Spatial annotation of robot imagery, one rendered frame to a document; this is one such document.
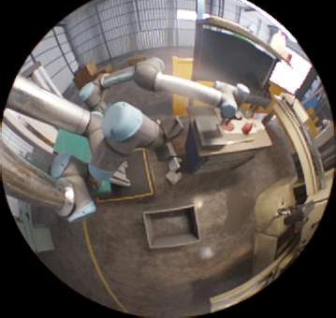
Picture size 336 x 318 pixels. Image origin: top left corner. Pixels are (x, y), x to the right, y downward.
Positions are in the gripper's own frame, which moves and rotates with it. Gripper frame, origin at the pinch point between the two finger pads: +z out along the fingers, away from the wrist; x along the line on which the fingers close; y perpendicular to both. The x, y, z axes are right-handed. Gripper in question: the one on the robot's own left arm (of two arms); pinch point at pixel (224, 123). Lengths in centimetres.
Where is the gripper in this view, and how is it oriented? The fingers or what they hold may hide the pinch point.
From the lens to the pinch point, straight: 78.1
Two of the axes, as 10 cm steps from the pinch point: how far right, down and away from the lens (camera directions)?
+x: -10.0, 0.7, 0.1
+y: -0.6, -9.0, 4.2
